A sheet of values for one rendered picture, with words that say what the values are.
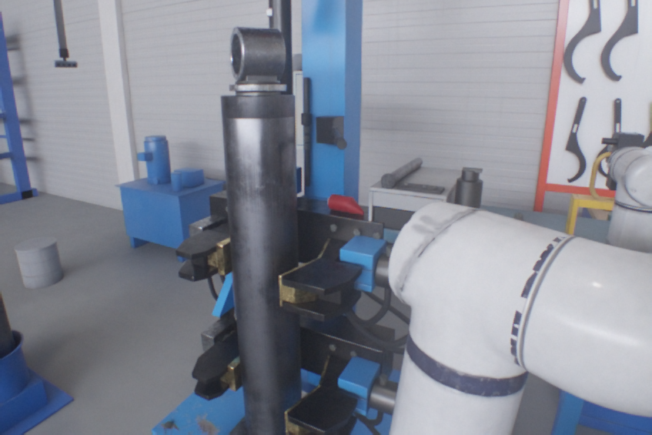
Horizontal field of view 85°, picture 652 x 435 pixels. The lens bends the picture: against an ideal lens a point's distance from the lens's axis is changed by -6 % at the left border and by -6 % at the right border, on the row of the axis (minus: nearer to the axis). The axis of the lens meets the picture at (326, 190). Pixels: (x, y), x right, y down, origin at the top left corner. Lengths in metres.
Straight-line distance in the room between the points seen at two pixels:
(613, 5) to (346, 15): 1.91
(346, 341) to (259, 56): 1.01
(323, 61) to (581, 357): 1.30
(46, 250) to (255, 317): 2.59
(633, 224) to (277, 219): 0.83
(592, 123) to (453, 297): 2.61
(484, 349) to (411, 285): 0.08
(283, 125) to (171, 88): 3.37
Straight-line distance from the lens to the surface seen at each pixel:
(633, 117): 2.95
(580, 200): 1.15
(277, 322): 1.25
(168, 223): 3.60
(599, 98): 2.90
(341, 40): 1.44
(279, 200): 1.09
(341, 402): 1.36
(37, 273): 3.67
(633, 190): 0.85
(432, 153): 2.98
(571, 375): 0.32
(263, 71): 1.09
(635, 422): 2.30
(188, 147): 4.28
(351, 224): 1.24
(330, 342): 1.50
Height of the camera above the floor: 1.48
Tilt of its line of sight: 15 degrees down
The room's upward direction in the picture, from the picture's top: straight up
